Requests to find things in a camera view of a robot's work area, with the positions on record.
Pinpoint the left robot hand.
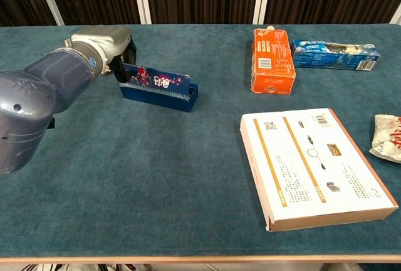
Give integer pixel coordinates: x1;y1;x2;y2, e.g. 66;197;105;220
70;26;137;83

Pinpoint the blue cookie package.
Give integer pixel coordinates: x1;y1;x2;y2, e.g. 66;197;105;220
291;39;382;72

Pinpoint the white red-edged booklet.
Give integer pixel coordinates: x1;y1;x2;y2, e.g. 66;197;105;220
239;108;398;233

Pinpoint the blue glasses case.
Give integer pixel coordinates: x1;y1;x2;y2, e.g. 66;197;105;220
119;62;199;113

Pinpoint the orange carton box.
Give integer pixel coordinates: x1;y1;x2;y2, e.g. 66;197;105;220
250;26;296;96

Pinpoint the blue felt table cloth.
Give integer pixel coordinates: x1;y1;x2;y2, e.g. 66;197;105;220
0;23;401;264

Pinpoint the crumpled white orange snack bag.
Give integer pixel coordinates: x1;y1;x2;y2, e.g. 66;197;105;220
368;114;401;162

